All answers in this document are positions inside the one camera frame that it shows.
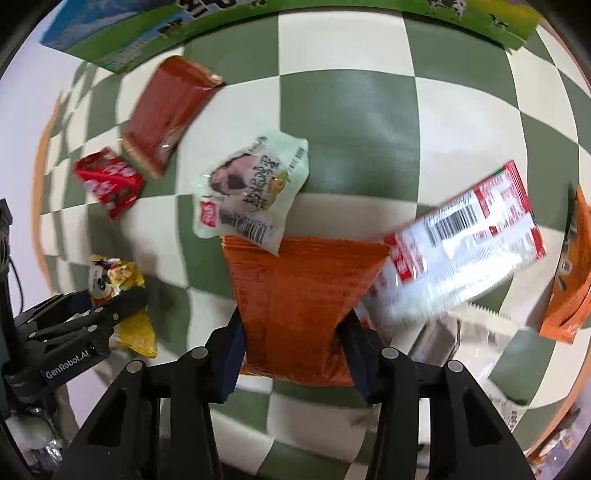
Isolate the silvery clear snack packet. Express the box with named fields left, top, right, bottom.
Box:
left=411, top=302, right=527, bottom=430

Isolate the red and white snack packet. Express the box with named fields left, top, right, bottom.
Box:
left=360, top=161, right=548, bottom=333

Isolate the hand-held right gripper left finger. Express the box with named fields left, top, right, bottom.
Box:
left=52, top=307, right=247, bottom=480

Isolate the pale green snack packet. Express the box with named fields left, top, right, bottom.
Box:
left=191, top=129, right=309, bottom=257

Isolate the printed cardboard box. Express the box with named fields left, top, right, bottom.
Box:
left=39, top=0, right=548, bottom=75

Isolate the black cable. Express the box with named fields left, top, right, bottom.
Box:
left=8, top=258, right=25, bottom=317

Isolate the small red snack packet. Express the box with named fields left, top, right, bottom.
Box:
left=75, top=148, right=146, bottom=221

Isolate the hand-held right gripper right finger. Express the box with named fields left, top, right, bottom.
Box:
left=337, top=311, right=532, bottom=480

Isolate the orange snack packet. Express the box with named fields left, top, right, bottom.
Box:
left=222, top=235, right=392, bottom=387
left=539, top=185, right=591, bottom=344

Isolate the yellow panda print snack packet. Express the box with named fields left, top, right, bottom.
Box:
left=89, top=255, right=158, bottom=358

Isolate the dark red snack packet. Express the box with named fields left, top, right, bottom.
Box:
left=122, top=55, right=226, bottom=180

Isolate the white crumpled plastic bag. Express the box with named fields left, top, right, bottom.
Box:
left=0, top=406, right=70, bottom=469

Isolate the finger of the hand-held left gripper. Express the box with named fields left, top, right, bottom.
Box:
left=25, top=287, right=151, bottom=344
left=13, top=291, right=93, bottom=330

